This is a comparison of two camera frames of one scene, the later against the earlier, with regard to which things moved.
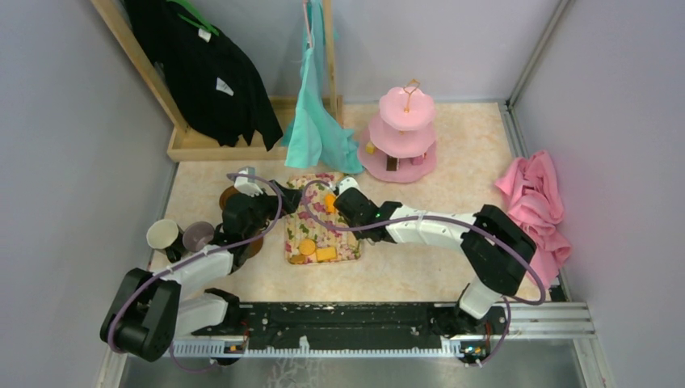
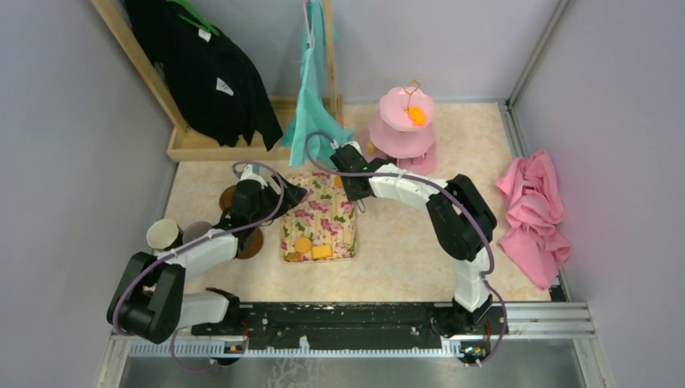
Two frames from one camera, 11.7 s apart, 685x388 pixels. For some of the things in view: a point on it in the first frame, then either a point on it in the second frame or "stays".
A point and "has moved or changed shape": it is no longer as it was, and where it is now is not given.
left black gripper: [290, 198] stays
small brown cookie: [297, 259] has moved or changed shape
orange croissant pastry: [329, 199] -> [418, 115]
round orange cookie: [306, 246] has moved or changed shape
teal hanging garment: [313, 137] stays
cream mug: [162, 234] stays
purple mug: [197, 235] stays
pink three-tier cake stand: [399, 146] stays
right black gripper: [359, 234] -> [350, 195]
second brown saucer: [254, 246] stays
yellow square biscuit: [325, 254] has moved or changed shape
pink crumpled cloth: [535, 208] stays
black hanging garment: [214, 86] stays
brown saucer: [223, 198] stays
